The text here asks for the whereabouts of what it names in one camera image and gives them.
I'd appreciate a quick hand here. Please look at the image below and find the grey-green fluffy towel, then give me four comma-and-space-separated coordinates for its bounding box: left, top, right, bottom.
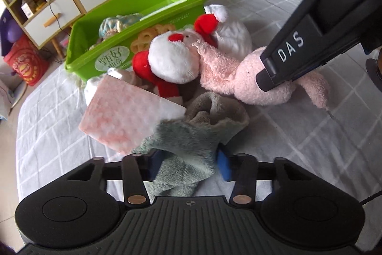
133, 92, 249, 201

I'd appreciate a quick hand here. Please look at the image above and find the pink plush pig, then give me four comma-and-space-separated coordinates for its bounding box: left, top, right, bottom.
184, 31, 329, 109

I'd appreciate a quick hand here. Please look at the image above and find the Santa Claus plush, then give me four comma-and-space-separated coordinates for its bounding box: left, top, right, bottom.
132, 8, 228, 105

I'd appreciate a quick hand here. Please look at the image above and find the mouse doll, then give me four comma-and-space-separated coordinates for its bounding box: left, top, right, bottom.
89, 13, 143, 50

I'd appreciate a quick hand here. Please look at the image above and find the white foam block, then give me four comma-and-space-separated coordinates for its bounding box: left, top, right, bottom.
139, 0, 187, 21

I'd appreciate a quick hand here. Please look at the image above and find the grey checked table cloth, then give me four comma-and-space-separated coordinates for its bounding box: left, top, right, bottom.
16, 0, 381, 199

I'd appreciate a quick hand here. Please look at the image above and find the green plastic storage bin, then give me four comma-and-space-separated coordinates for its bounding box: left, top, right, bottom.
65, 0, 206, 81

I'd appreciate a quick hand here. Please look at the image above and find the red printed bucket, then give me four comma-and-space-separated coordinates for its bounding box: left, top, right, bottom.
4, 35, 49, 86

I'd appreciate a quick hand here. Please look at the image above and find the purple plush toy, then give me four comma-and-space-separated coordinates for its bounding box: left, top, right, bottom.
1, 9, 24, 56

